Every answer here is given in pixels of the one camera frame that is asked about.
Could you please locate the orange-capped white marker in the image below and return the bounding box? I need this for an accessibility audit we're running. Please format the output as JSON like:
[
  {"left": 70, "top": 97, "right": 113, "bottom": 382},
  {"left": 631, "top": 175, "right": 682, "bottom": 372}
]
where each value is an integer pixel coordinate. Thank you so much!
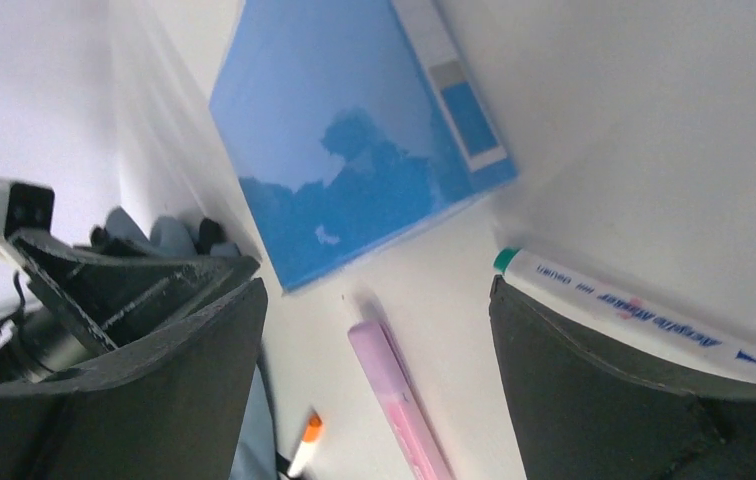
[{"left": 285, "top": 411, "right": 324, "bottom": 479}]

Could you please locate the blue-grey backpack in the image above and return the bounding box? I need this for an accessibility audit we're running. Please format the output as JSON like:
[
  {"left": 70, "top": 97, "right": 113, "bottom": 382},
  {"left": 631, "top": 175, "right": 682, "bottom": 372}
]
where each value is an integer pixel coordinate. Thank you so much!
[{"left": 90, "top": 207, "right": 279, "bottom": 479}]

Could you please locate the blue binder folder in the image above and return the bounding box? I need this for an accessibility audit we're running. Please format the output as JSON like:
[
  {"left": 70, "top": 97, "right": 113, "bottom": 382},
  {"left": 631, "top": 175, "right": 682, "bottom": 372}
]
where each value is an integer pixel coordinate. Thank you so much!
[{"left": 209, "top": 0, "right": 518, "bottom": 292}]

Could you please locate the pink highlighter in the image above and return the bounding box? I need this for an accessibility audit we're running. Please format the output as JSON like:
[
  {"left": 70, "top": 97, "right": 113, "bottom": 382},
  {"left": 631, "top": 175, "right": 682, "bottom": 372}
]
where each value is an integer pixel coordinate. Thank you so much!
[{"left": 348, "top": 321, "right": 453, "bottom": 479}]

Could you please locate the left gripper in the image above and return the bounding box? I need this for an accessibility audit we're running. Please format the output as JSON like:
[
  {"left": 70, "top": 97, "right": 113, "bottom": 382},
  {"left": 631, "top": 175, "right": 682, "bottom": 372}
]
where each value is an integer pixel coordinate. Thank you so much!
[{"left": 0, "top": 229, "right": 259, "bottom": 383}]

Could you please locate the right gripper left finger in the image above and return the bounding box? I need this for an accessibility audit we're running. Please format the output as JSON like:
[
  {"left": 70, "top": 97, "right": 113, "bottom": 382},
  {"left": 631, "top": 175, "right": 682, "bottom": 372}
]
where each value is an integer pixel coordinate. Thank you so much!
[{"left": 0, "top": 279, "right": 268, "bottom": 479}]

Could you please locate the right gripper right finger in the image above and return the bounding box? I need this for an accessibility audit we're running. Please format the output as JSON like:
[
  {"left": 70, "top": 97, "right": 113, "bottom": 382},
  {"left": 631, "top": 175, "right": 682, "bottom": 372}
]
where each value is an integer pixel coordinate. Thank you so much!
[{"left": 489, "top": 276, "right": 756, "bottom": 479}]

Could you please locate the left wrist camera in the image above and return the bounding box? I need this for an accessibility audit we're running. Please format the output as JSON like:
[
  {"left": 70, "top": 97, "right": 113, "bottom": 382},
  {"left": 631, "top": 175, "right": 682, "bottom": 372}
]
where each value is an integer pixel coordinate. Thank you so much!
[{"left": 0, "top": 178, "right": 55, "bottom": 242}]

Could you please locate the green-capped white marker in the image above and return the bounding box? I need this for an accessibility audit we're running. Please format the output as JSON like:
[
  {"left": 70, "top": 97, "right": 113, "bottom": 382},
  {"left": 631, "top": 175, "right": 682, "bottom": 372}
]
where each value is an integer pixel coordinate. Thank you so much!
[{"left": 493, "top": 248, "right": 756, "bottom": 383}]

